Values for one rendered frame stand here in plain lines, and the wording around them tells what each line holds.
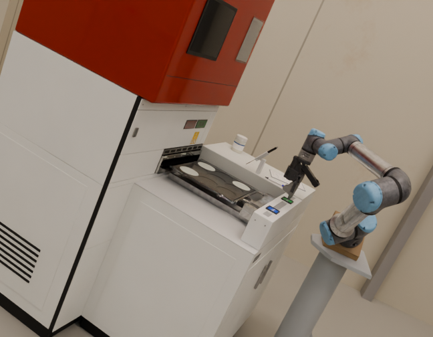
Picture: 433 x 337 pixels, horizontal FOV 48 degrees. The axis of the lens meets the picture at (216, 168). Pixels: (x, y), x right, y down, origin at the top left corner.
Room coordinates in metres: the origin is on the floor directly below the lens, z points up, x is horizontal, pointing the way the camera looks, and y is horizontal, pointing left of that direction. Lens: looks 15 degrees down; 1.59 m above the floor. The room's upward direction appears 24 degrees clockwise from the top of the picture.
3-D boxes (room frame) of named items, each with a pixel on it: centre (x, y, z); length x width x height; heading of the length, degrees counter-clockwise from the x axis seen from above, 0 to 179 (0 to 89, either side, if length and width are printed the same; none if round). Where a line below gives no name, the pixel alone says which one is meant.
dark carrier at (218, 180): (2.34, -0.02, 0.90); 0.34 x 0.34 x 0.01; 72
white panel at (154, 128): (2.22, 0.26, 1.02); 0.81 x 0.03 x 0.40; 162
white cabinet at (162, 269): (2.38, -0.14, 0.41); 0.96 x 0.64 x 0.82; 162
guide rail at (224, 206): (2.21, -0.04, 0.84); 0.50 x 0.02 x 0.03; 72
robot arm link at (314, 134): (2.29, -0.37, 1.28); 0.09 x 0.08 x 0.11; 28
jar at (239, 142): (2.82, -0.06, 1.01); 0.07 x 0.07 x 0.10
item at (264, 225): (2.16, -0.34, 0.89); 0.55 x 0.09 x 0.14; 162
